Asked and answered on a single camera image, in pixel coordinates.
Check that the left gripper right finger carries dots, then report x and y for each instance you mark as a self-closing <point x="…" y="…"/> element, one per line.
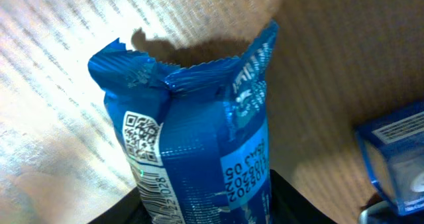
<point x="288" y="206"/>

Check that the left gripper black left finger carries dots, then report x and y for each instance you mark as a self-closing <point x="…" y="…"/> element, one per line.
<point x="129" y="210"/>

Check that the blue Oreo cookie pack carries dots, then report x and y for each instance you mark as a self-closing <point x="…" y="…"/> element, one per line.
<point x="196" y="138"/>

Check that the blue Eclipse mints box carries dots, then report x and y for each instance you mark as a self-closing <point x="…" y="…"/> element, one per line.
<point x="392" y="149"/>

